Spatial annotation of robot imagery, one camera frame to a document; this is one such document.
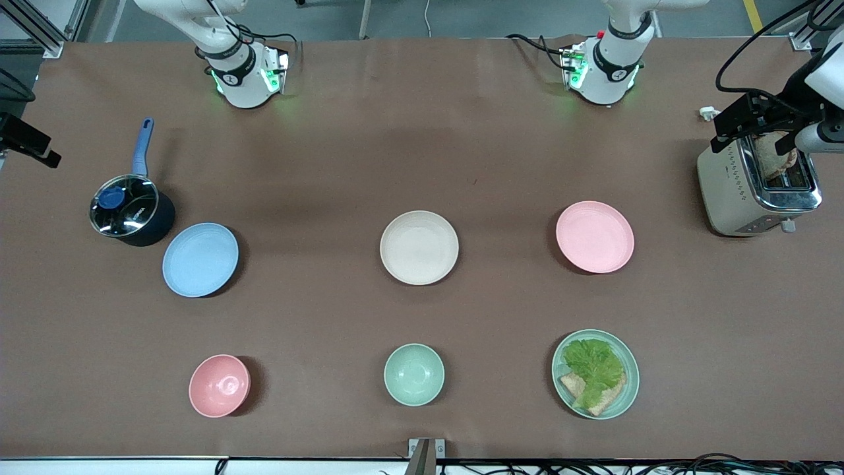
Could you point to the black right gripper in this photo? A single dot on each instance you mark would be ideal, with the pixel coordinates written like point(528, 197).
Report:
point(20, 135)

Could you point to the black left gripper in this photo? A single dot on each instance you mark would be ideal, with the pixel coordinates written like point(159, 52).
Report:
point(788, 91)

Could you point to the pink plate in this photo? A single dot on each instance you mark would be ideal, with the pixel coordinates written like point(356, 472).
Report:
point(595, 237)

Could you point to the blue plate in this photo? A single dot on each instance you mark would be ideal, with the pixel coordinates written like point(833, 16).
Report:
point(200, 259)

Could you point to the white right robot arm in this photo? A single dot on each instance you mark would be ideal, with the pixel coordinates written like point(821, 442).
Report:
point(241, 86)

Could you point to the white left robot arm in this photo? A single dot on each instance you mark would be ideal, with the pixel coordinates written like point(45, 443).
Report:
point(610, 72)

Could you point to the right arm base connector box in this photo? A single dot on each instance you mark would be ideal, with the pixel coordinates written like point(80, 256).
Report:
point(277, 71)

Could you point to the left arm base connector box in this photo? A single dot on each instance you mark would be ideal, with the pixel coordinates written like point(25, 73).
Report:
point(572, 66)

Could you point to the toast slice in toaster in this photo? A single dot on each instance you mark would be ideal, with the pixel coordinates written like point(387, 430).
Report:
point(766, 158)

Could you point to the silver toaster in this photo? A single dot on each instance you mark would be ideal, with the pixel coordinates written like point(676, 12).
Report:
point(732, 191)

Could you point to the glass lid with blue knob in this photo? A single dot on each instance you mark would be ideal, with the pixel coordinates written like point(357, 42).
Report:
point(124, 204)

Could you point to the green lettuce leaf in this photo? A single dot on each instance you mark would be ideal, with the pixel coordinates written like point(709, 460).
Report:
point(593, 366)

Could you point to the green plate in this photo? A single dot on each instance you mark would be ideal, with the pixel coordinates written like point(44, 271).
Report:
point(630, 389)

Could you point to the brown bread slice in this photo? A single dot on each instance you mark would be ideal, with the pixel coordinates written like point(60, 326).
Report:
point(610, 398)

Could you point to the small pink bowl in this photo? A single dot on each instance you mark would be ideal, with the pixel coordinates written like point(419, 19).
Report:
point(219, 386)

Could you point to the beige plate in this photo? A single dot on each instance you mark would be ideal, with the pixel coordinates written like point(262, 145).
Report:
point(419, 247)

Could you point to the small green bowl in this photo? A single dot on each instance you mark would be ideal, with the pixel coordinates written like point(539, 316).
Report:
point(414, 374)

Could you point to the aluminium frame profile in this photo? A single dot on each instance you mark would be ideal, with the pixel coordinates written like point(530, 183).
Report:
point(39, 30)
point(812, 26)

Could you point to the metal table edge bracket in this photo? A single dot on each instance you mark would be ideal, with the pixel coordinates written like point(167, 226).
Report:
point(425, 455)

